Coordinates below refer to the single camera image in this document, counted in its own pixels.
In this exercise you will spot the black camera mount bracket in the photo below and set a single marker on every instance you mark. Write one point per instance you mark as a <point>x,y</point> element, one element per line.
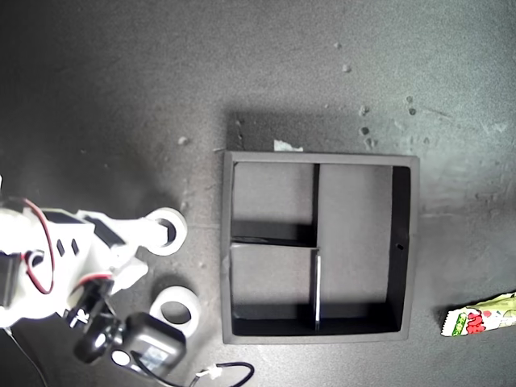
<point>94,334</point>

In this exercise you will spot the white tape scrap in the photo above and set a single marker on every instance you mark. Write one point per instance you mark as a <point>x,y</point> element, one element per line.
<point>286,146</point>

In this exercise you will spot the black compartment tray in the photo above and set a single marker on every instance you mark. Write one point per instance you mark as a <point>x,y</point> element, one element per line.
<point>354,201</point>

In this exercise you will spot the white tape roll green core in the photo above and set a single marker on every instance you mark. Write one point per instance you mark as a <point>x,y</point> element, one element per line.
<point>180,225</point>

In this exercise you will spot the green cartoon snack bar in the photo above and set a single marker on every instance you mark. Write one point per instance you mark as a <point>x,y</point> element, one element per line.
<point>475,320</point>

